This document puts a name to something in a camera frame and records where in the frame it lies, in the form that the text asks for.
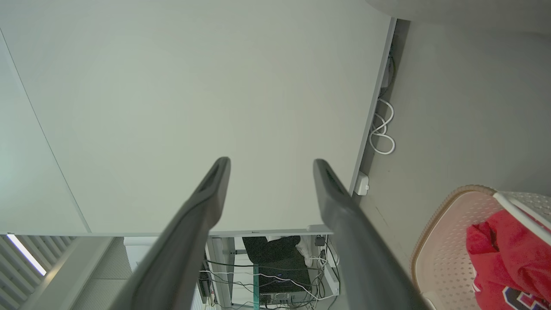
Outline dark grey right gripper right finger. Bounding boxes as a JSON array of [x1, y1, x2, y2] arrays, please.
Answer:
[[313, 158, 432, 310]]

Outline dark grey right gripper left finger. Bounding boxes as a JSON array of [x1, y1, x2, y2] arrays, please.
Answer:
[[110, 157, 232, 310]]

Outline red jersey with navy letters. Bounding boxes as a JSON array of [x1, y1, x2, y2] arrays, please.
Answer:
[[466, 209, 551, 310]]

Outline white power strip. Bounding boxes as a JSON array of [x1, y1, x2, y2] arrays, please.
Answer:
[[324, 263, 341, 298]]

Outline grey metal desk leg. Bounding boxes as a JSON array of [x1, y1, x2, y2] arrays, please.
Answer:
[[207, 237, 236, 309]]

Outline small white plug box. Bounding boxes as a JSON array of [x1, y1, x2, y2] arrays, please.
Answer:
[[354, 171, 370, 196]]

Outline black computer box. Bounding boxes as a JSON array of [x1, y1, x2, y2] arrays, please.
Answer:
[[258, 257, 312, 298]]

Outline cream perforated laundry basket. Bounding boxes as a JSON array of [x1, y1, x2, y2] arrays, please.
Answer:
[[410, 185, 551, 310]]

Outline black cloth bundle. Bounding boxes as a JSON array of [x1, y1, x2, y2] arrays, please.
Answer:
[[242, 236, 302, 265]]

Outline large white partition panel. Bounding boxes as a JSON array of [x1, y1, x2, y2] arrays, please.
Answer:
[[0, 0, 397, 237]]

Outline looped white power cable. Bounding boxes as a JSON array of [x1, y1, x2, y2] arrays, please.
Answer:
[[369, 98, 396, 155]]

